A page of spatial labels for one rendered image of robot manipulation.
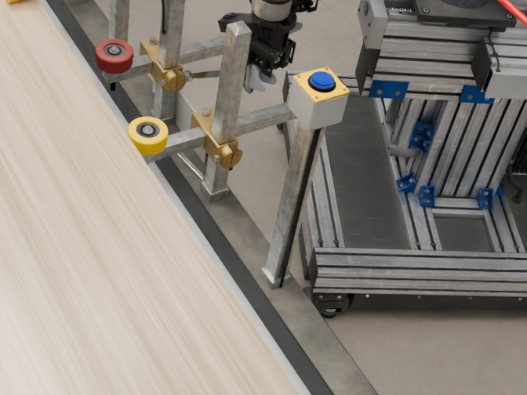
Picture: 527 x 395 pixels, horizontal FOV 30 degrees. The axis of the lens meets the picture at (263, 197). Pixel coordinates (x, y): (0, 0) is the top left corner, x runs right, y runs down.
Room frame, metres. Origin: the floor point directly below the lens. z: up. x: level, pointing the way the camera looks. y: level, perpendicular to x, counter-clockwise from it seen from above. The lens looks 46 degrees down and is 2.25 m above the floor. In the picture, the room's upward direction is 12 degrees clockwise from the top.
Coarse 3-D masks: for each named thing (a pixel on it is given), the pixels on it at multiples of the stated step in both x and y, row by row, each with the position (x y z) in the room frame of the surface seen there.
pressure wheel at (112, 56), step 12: (96, 48) 1.63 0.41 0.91; (108, 48) 1.64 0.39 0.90; (120, 48) 1.65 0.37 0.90; (132, 48) 1.66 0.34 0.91; (96, 60) 1.61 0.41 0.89; (108, 60) 1.60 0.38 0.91; (120, 60) 1.60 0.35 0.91; (132, 60) 1.63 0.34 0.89; (108, 72) 1.60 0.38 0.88; (120, 72) 1.60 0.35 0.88
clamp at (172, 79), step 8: (144, 48) 1.71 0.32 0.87; (152, 48) 1.71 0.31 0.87; (152, 56) 1.68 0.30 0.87; (152, 64) 1.68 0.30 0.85; (160, 64) 1.66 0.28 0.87; (152, 72) 1.68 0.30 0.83; (160, 72) 1.65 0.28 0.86; (168, 72) 1.65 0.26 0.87; (176, 72) 1.65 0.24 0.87; (160, 80) 1.63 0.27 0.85; (168, 80) 1.63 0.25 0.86; (176, 80) 1.64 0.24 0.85; (184, 80) 1.65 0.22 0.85; (168, 88) 1.63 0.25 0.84; (176, 88) 1.64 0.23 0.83
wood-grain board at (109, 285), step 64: (0, 0) 1.73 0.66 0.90; (0, 64) 1.52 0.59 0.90; (64, 64) 1.56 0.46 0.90; (0, 128) 1.34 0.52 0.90; (64, 128) 1.38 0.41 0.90; (0, 192) 1.18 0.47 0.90; (64, 192) 1.21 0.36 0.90; (128, 192) 1.24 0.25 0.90; (0, 256) 1.04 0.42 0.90; (64, 256) 1.06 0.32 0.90; (128, 256) 1.09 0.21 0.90; (192, 256) 1.12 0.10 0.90; (0, 320) 0.91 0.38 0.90; (64, 320) 0.93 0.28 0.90; (128, 320) 0.96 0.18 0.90; (192, 320) 0.99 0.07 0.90; (0, 384) 0.79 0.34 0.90; (64, 384) 0.82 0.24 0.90; (128, 384) 0.84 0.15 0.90; (192, 384) 0.86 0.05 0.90; (256, 384) 0.89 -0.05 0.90
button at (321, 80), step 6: (318, 72) 1.29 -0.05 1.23; (324, 72) 1.29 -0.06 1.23; (312, 78) 1.27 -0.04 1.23; (318, 78) 1.27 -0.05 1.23; (324, 78) 1.28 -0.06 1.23; (330, 78) 1.28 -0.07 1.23; (312, 84) 1.26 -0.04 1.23; (318, 84) 1.26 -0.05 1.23; (324, 84) 1.26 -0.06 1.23; (330, 84) 1.27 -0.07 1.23
